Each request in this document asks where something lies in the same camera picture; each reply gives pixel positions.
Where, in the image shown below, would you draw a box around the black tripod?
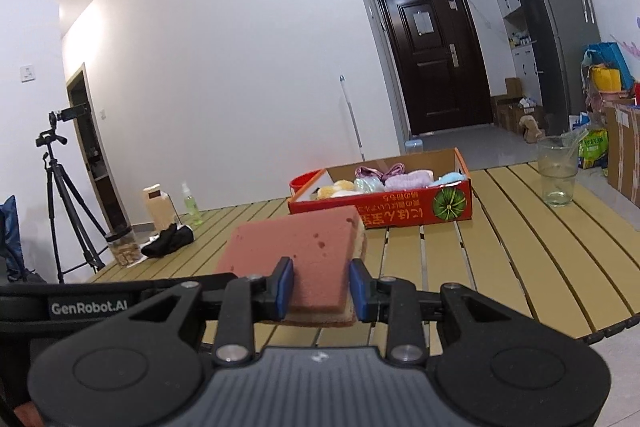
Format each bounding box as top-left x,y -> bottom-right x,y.
35,127 -> 106,283

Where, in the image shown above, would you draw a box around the small open cardboard boxes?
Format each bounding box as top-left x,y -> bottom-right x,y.
492,78 -> 546,135

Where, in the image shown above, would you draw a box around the clear snack jar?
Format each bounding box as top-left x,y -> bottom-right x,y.
105,227 -> 138,268

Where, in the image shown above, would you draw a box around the pink rectangular sponge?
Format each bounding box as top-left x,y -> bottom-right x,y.
214,205 -> 368,327

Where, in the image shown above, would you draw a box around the lilac fuzzy cloth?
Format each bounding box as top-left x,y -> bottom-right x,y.
382,170 -> 433,192

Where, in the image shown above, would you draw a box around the large taped cardboard box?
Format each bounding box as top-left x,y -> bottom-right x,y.
602,99 -> 640,210

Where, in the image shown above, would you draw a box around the dark interior door frame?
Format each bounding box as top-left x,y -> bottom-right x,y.
66,63 -> 131,233

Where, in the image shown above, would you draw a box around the dark brown entrance door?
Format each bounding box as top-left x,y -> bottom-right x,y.
374,0 -> 493,136

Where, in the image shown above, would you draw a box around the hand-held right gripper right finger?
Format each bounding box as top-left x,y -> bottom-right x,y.
350,258 -> 531,365

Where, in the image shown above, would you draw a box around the yellow bag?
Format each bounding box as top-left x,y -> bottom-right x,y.
590,64 -> 623,92

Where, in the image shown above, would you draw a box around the clear glass cup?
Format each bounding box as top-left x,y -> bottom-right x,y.
536,136 -> 581,208

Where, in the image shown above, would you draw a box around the white mop stick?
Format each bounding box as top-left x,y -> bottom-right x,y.
339,75 -> 366,162

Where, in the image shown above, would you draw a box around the pink satin cloth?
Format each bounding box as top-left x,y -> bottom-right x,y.
356,163 -> 406,182

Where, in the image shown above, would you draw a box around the yellow plush toy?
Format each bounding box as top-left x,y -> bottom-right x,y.
315,179 -> 357,200

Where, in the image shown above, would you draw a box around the red plastic basin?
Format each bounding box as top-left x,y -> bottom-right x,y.
290,170 -> 327,194

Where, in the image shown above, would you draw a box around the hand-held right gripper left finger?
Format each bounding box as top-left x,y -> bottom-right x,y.
127,257 -> 296,365

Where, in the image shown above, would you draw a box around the black camera on tripod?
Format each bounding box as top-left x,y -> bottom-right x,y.
49,104 -> 91,122

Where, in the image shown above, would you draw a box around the green printed bag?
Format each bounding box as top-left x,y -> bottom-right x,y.
579,127 -> 608,170

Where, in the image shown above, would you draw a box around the green spray bottle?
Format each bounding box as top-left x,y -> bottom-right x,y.
181,182 -> 204,227

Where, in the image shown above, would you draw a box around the blue shopping bag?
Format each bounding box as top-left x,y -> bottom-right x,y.
582,42 -> 633,90

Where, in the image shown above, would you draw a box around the black cloth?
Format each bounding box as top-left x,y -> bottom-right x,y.
141,223 -> 195,258

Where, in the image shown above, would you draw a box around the grey refrigerator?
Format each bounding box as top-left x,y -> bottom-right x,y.
506,0 -> 601,135

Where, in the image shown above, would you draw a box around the red cardboard box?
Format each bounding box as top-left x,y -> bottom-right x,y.
287,148 -> 473,230

